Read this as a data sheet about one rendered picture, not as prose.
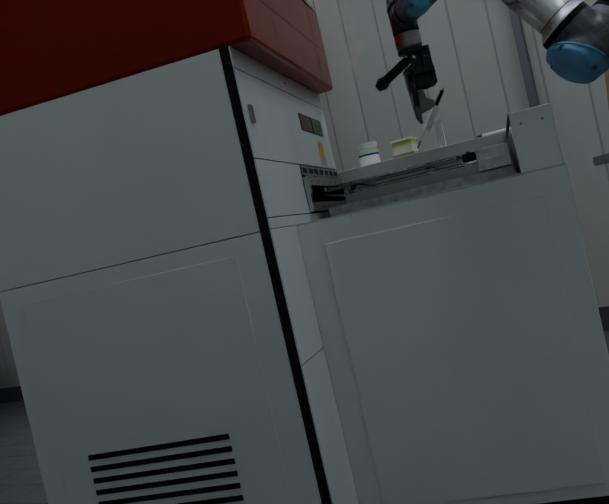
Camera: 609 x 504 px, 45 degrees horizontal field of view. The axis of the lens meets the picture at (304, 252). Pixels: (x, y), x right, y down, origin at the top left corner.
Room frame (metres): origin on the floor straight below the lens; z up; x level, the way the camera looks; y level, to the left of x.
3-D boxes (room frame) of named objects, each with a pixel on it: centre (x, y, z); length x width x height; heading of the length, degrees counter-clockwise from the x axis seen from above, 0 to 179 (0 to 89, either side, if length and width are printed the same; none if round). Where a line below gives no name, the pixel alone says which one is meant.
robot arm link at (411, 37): (2.11, -0.42, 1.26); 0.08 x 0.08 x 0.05
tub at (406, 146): (2.48, -0.41, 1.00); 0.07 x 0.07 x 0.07; 65
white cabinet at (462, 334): (2.15, -0.43, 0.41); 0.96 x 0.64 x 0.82; 165
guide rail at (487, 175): (1.97, -0.33, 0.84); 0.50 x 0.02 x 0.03; 75
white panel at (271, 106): (1.98, -0.04, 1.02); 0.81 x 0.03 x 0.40; 165
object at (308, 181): (2.14, -0.10, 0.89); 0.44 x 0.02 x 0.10; 165
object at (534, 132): (1.94, -0.64, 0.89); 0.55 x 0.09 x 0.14; 165
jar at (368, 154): (2.60, -0.30, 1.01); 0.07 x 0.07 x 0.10
